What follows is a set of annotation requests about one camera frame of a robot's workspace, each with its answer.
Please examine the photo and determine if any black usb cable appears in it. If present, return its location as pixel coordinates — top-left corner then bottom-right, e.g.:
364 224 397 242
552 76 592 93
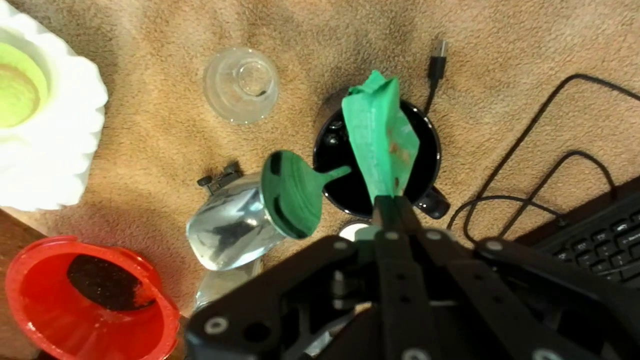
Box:
422 34 640 247

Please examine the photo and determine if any clear small glass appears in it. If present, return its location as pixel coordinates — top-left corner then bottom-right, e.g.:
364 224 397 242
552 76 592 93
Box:
204 48 280 124

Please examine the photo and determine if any tan towel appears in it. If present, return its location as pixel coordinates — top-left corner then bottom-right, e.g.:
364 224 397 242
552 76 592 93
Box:
0 0 640 360

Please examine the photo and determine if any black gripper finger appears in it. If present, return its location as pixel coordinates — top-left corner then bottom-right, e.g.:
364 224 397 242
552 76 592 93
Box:
373 196 431 360

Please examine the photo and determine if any black keyboard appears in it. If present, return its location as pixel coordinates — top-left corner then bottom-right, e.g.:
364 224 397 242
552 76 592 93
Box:
517 179 640 291

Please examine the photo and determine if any black cup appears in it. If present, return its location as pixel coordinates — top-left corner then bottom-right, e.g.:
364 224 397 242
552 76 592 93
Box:
311 90 450 220

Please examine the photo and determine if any white scalloped plate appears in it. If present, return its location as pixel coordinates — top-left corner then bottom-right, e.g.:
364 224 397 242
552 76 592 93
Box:
0 0 108 213

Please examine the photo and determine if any red bowl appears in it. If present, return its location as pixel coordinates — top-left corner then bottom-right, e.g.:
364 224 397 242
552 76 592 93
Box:
3 237 180 360

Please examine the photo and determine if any green tape piece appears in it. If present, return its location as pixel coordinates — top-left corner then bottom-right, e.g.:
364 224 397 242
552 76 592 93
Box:
342 70 420 201

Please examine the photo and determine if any small pill bottle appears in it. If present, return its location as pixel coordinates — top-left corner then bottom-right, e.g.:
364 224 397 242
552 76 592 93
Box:
186 151 352 273

